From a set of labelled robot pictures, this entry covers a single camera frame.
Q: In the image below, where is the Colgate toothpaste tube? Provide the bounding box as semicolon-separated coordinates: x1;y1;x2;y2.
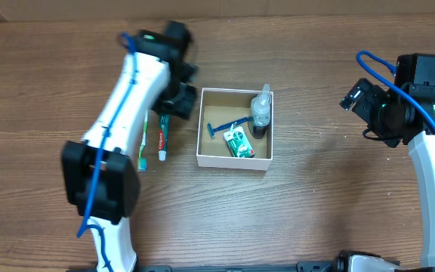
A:
158;114;170;162

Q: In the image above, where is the blue disposable razor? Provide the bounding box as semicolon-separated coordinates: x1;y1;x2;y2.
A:
207;117;250;138

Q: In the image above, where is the green white soap packet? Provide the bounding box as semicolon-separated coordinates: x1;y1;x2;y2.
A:
224;122;255;158

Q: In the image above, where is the green white toothbrush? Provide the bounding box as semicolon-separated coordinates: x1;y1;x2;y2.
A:
137;111;149;172

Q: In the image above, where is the clear bottle dark liquid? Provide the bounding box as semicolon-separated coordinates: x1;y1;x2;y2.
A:
248;84;271;139

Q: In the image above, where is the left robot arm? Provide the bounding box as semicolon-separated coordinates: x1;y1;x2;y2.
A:
61;29;197;271

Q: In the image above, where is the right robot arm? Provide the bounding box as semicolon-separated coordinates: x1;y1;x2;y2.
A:
333;79;435;271

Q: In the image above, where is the white cardboard box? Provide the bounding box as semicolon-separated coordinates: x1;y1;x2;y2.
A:
196;88;273;171

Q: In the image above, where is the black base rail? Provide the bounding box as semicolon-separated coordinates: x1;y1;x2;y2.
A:
137;261;333;272

